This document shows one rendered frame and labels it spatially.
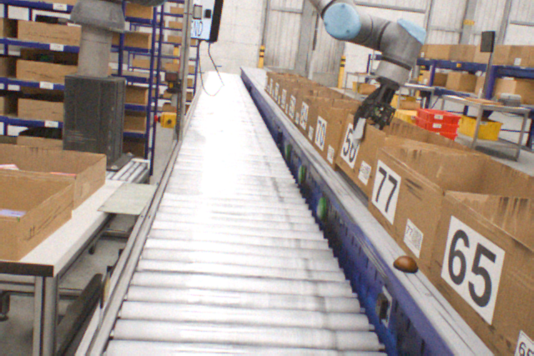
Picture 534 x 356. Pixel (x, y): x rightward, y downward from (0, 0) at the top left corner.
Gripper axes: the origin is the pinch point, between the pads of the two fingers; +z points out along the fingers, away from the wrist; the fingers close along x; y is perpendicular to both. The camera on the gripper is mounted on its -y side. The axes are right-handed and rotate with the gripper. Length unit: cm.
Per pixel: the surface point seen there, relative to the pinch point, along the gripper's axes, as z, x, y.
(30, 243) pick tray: 44, -71, 30
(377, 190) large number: 6.2, 0.2, 26.1
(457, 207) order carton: -2, -2, 65
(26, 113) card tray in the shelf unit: 60, -129, -136
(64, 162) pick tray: 43, -81, -28
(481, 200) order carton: -4, 5, 59
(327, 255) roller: 28.4, -2.2, 18.9
